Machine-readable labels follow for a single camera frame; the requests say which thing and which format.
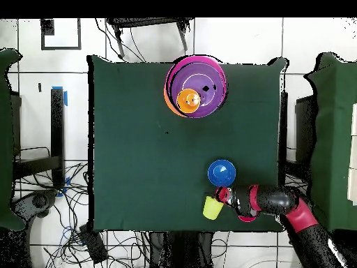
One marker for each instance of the yellow plastic cup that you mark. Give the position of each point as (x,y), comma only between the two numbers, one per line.
(212,209)

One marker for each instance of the small blue plastic bowl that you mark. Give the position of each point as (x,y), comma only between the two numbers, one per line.
(221,173)

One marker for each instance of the orange plastic cup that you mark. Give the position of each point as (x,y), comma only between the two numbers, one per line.
(188,101)

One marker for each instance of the large orange plastic bowl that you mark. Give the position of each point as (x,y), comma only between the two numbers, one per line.
(170,107)

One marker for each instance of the purple plastic bowl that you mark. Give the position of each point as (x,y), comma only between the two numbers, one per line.
(209,81)

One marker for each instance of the large pink plastic bowl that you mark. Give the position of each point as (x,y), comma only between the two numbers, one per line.
(178,62)

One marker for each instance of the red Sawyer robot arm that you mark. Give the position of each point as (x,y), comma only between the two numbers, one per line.
(273,201)

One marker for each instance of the red plastic cup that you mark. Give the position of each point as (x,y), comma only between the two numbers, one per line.
(246,219)

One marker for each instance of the dark green table cloth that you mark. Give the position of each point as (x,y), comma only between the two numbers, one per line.
(125,153)

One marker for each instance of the black metal floor stand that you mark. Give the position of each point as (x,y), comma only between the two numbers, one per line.
(305,131)
(57,125)

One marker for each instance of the green cloth covered table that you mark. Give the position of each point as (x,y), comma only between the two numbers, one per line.
(5,139)
(334,139)

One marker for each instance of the black power box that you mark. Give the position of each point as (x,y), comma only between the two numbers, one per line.
(93,244)

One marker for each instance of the blue tape strip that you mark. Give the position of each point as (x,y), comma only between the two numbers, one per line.
(65,97)
(67,181)

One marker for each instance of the black office chair base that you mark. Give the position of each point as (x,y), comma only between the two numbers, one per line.
(39,201)

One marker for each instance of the black metal stand legs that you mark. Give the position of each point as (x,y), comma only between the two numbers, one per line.
(145,21)

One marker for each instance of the small black floor object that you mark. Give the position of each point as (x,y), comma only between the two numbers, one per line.
(40,87)

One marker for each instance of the black square frame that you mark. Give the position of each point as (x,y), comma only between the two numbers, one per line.
(47,28)

